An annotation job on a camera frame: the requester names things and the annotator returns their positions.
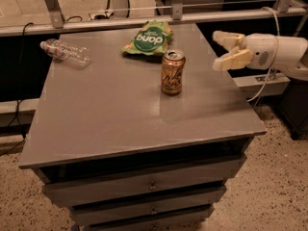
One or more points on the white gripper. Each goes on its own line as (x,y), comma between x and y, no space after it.
(258,51)

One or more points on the orange drink can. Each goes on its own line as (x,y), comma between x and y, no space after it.
(173,63)

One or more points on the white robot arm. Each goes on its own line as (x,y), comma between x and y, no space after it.
(301,73)

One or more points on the green dang snack bag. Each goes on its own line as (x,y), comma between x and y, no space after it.
(152,39)

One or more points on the grey drawer cabinet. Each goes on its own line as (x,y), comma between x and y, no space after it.
(121,155)

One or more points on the clear plastic water bottle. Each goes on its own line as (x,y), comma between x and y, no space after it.
(66,52)

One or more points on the grey metal railing frame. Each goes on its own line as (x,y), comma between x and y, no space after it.
(36,17)

